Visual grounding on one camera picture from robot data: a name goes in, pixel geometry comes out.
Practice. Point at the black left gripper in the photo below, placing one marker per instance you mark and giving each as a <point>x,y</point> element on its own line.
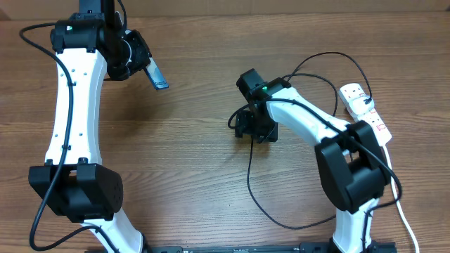
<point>143,53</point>

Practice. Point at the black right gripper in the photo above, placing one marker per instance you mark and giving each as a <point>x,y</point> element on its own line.
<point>245,128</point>

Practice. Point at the blue Galaxy smartphone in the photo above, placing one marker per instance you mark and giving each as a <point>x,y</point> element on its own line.
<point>155,76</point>

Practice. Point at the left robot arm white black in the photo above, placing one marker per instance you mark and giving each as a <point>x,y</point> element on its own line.
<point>92,46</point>

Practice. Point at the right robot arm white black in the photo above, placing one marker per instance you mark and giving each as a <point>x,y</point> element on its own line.
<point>352,170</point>

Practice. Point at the white charger adapter plug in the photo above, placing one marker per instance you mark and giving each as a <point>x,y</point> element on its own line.
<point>361,105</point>

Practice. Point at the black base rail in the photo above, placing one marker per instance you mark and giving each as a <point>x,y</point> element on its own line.
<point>267,248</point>

